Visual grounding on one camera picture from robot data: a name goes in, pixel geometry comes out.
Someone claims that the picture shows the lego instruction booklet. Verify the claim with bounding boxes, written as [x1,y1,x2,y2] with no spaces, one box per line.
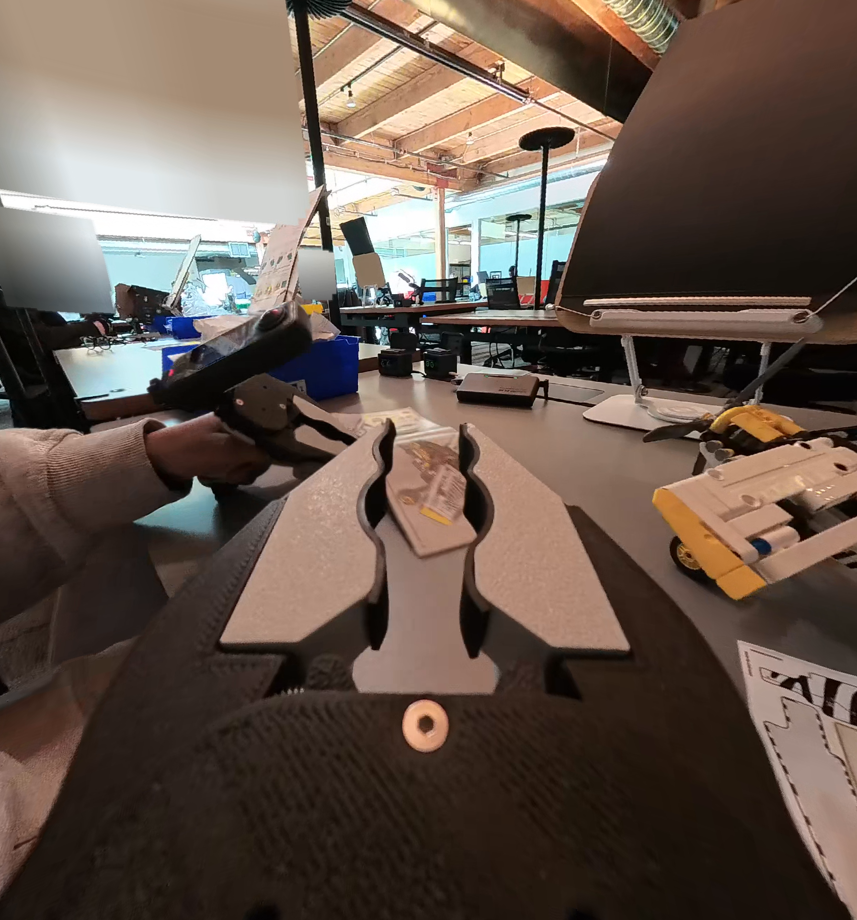
[360,410,476,560]

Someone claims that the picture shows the zebra print sticker sheet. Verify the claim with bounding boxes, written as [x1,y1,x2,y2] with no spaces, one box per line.
[737,640,857,920]

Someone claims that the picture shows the flat black power box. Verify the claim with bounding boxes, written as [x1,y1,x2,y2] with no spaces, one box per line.
[456,372,548,409]

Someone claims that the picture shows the cardboard board with pictures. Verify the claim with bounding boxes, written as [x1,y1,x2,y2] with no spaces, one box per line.
[247,185,329,317]

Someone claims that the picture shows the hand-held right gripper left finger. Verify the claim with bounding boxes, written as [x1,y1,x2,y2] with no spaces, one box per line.
[218,419,398,656]

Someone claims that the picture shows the white yellow lego plane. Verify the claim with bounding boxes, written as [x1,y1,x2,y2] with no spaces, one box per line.
[644,404,857,601]

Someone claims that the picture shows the person's left forearm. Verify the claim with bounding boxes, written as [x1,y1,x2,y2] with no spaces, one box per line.
[0,420,192,637]

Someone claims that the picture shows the person's grey sweatshirt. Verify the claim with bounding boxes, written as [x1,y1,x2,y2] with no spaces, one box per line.
[0,632,149,920]

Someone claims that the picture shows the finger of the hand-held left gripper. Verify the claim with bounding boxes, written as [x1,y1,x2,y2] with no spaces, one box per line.
[293,400,362,442]
[266,430,354,464]

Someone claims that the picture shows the black floor lamp with disc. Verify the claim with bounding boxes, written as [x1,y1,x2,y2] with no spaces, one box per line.
[518,126,576,306]

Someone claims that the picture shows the tall black pole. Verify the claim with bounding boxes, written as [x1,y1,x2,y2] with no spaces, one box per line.
[285,0,357,253]

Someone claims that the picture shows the thin grey cable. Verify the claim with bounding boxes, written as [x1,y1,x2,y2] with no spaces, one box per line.
[816,252,857,317]

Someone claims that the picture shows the dark screen with beige rim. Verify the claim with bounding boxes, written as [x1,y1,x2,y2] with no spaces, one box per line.
[554,0,857,346]

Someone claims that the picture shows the person's left hand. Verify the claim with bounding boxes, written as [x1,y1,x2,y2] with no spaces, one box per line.
[143,413,274,493]

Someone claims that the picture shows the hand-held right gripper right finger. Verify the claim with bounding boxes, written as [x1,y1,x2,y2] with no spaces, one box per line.
[459,423,632,666]

